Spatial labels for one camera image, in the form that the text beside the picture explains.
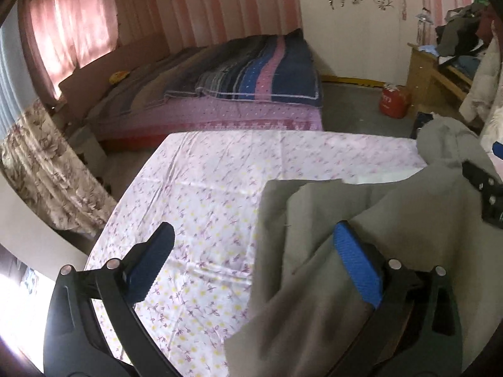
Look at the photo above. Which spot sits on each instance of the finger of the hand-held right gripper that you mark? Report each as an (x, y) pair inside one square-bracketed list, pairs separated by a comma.
[(493, 200)]

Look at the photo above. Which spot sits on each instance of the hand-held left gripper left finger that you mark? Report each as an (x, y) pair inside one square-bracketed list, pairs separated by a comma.
[(151, 259)]

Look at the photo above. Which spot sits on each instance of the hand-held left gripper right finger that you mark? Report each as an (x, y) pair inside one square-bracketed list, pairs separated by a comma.
[(357, 263)]

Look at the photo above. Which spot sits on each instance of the grey-green large garment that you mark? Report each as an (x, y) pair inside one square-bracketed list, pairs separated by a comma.
[(314, 220)]

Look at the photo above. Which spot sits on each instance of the pile of dark clothes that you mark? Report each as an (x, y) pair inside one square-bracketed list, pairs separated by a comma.
[(459, 31)]

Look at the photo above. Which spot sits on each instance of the pink floral table sheet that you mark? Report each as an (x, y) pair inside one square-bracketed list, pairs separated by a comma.
[(204, 172)]

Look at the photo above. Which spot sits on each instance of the dark blue floor object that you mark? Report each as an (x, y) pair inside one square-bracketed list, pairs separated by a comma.
[(422, 121)]

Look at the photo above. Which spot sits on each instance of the white padded jacket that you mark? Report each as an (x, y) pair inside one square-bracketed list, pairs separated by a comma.
[(485, 82)]

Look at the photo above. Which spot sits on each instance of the grey stool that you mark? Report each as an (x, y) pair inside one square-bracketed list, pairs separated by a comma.
[(88, 149)]

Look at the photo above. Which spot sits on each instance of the beige floral curtain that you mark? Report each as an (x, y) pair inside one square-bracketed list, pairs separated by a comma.
[(51, 165)]

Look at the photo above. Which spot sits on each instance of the wooden desk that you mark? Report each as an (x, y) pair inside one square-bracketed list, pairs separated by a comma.
[(428, 78)]

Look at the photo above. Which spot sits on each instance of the red plastic container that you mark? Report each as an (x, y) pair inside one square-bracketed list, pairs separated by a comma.
[(394, 102)]

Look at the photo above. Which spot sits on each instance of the bed with pink sheet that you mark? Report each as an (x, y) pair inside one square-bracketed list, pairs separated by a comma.
[(220, 119)]

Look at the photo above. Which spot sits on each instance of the yellow toy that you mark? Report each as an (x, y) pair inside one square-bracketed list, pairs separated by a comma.
[(119, 77)]

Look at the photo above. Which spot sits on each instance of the small desk lamp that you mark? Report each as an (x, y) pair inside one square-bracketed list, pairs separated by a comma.
[(423, 27)]

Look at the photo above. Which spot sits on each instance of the white wardrobe with stickers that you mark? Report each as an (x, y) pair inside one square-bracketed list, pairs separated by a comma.
[(353, 43)]

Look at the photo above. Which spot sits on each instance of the striped blue pink blanket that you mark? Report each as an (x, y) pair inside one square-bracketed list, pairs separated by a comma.
[(259, 70)]

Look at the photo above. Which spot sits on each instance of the pink window curtain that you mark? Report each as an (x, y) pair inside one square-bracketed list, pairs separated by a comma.
[(66, 19)]

